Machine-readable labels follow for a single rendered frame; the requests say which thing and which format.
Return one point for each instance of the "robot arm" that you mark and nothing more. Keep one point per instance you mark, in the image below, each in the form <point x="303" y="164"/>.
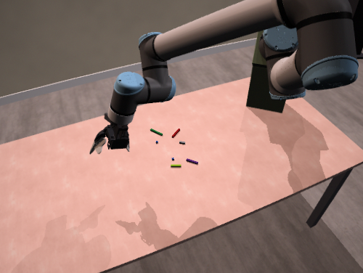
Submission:
<point x="326" y="50"/>

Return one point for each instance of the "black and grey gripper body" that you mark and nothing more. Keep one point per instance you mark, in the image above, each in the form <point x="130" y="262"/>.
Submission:
<point x="117" y="142"/>

